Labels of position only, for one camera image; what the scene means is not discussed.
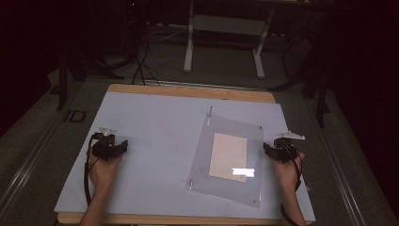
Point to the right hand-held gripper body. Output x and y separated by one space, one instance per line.
284 148

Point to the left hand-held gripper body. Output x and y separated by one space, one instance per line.
105 147

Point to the person's left hand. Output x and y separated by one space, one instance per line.
103 172

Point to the person's right hand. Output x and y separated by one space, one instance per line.
287 174

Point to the light blue table mat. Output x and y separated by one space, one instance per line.
150 150

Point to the white card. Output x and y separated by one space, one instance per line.
227 155

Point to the black stand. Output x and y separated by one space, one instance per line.
320 94
62 84

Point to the metal standoff pin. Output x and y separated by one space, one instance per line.
210 114

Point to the wooden table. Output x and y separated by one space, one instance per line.
188 91

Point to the black rectangular floor bracket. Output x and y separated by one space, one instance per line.
75 116

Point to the metal floor rail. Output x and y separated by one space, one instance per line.
28 166
340 169

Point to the clear acrylic photo frame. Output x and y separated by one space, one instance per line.
204 169

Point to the white metal desk frame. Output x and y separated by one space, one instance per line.
226 25

